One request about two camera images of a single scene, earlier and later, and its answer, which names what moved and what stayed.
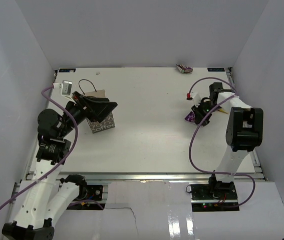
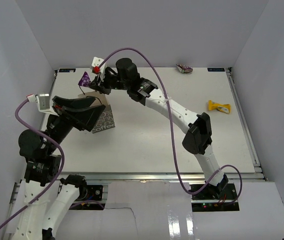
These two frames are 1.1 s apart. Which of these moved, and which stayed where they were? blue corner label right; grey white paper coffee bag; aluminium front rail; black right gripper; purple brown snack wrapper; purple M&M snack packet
Moved: black right gripper; purple M&M snack packet
Stayed: grey white paper coffee bag; purple brown snack wrapper; blue corner label right; aluminium front rail
